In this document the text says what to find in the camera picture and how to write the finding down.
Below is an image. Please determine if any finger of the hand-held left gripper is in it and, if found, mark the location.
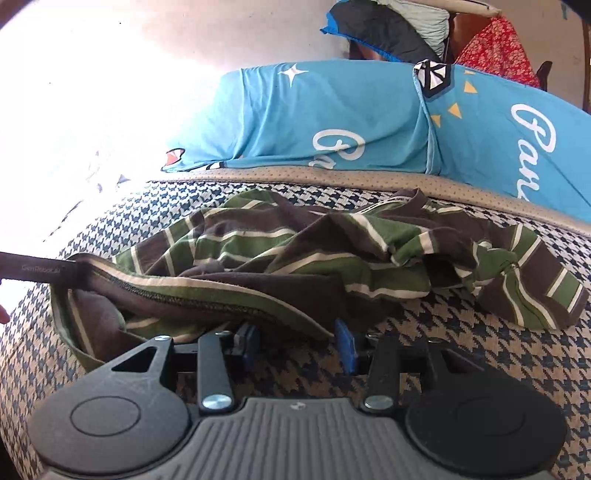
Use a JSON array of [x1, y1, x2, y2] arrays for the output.
[[0, 251, 88, 294]]

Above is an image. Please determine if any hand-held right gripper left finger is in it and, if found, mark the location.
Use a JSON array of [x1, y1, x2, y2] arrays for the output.
[[110, 323, 262, 414]]

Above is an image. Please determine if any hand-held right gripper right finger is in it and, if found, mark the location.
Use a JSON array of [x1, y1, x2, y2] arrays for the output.
[[335, 318, 485, 412]]

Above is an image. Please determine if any green brown striped shirt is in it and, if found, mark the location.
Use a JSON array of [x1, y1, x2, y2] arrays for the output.
[[50, 187, 589, 372]]

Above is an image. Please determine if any blue printed bed sheet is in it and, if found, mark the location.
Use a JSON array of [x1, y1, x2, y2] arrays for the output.
[[28, 143, 162, 241]]

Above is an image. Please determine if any houndstooth bed blanket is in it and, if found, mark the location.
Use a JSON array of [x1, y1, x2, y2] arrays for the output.
[[0, 178, 591, 480]]

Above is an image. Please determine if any beige dotted bed sheet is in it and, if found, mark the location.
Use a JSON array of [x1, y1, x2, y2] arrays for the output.
[[152, 166, 591, 236]]

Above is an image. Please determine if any blue cartoon pillow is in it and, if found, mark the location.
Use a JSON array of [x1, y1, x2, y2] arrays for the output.
[[159, 59, 591, 224]]

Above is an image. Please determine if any black blue-edged jacket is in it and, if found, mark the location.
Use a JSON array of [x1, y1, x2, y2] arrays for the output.
[[322, 0, 446, 63]]

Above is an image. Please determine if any brown wooden headboard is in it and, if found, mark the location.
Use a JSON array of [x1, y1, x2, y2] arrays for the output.
[[448, 13, 478, 63]]

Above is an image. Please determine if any red floral cloth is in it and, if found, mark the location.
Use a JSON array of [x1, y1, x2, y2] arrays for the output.
[[455, 17, 542, 88]]

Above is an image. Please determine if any pale green striped pillow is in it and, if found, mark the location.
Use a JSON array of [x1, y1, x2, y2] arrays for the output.
[[376, 0, 452, 47]]

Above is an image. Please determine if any white pillow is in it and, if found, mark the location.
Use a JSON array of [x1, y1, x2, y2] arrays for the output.
[[436, 0, 502, 18]]

